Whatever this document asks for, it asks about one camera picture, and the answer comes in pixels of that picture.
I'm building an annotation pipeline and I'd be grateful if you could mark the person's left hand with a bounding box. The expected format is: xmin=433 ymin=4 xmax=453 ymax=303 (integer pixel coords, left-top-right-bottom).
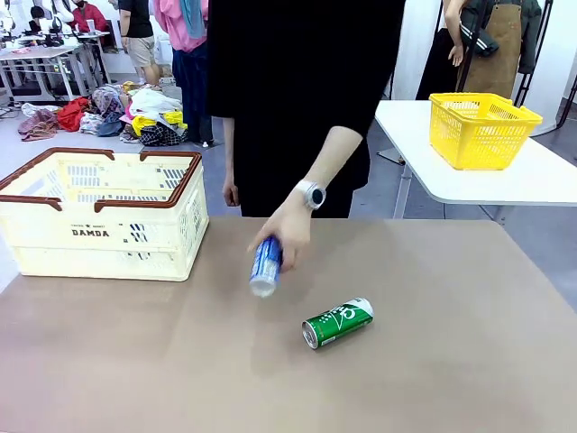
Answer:
xmin=247 ymin=198 xmax=314 ymax=275

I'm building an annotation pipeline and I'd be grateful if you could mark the person's right hand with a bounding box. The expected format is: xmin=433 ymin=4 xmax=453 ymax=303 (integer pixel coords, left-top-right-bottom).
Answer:
xmin=222 ymin=182 xmax=242 ymax=208

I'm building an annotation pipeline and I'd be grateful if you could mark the blue white drink can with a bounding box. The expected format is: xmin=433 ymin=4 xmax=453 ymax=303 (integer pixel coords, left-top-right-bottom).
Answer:
xmin=248 ymin=235 xmax=285 ymax=299

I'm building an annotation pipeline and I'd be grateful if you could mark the person's right forearm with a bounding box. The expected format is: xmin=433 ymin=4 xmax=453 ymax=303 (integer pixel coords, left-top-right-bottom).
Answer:
xmin=223 ymin=117 xmax=238 ymax=186

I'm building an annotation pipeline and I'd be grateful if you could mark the person's left forearm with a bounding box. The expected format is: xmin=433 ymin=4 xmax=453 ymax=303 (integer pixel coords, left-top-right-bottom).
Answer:
xmin=298 ymin=125 xmax=364 ymax=191

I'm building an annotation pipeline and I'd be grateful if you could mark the cream plastic shopping basket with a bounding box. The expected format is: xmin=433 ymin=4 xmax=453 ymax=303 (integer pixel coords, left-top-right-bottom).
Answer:
xmin=0 ymin=151 xmax=211 ymax=282

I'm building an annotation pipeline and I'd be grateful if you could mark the yellow plastic basket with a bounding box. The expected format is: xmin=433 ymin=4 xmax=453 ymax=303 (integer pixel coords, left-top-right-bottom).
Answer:
xmin=427 ymin=92 xmax=544 ymax=172

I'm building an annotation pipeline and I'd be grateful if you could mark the white wrist watch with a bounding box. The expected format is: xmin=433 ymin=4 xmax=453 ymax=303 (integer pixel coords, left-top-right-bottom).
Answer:
xmin=294 ymin=179 xmax=327 ymax=211

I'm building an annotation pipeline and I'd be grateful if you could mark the green drink can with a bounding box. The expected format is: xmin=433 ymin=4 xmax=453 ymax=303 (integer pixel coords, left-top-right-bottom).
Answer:
xmin=300 ymin=297 xmax=375 ymax=351

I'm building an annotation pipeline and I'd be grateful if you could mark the bystander in pink top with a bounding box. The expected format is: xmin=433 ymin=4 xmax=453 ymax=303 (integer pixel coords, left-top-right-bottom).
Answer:
xmin=151 ymin=0 xmax=216 ymax=148

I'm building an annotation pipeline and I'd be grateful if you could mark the person in black shirt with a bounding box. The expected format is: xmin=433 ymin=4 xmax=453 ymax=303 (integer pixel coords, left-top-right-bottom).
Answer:
xmin=206 ymin=0 xmax=408 ymax=219

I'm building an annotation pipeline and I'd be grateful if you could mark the pile of colourful clothes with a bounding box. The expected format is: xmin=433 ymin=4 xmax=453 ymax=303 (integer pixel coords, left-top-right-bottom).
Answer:
xmin=17 ymin=80 xmax=190 ymax=148

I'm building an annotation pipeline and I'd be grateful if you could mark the bystander in black tee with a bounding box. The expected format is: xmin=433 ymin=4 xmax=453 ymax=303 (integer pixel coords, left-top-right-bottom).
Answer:
xmin=117 ymin=0 xmax=162 ymax=87

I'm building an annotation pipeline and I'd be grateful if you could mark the white side table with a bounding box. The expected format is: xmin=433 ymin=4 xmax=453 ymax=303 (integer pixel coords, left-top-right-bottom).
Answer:
xmin=373 ymin=99 xmax=577 ymax=221

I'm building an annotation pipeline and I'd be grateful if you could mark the black hanging garment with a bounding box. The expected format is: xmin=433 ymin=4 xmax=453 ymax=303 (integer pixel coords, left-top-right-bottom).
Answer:
xmin=416 ymin=26 xmax=462 ymax=102

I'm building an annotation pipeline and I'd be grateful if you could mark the bystander in red top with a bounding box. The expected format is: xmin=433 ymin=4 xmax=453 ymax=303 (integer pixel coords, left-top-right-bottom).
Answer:
xmin=71 ymin=0 xmax=110 ymax=46

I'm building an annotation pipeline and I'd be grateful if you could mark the white partition panel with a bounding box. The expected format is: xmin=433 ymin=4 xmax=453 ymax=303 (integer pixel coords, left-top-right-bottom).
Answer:
xmin=390 ymin=0 xmax=447 ymax=102

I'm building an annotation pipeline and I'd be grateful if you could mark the grey workbench table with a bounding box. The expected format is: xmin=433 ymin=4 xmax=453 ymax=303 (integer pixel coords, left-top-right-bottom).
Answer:
xmin=0 ymin=43 xmax=99 ymax=103

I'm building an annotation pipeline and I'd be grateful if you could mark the brown apron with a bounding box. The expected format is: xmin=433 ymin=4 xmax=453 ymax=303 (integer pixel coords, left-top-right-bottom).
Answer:
xmin=456 ymin=3 xmax=525 ymax=101

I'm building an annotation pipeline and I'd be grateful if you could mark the mannequin in dark striped jacket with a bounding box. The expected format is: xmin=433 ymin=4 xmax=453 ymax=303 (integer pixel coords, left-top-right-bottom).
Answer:
xmin=443 ymin=0 xmax=543 ymax=76

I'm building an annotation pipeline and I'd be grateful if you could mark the black tripod stand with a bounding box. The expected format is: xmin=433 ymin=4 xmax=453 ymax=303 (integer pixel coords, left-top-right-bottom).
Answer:
xmin=513 ymin=0 xmax=556 ymax=109

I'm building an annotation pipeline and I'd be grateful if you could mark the brown basket handle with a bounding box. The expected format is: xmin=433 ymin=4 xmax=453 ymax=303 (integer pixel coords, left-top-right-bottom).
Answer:
xmin=0 ymin=147 xmax=115 ymax=212
xmin=93 ymin=151 xmax=204 ymax=215

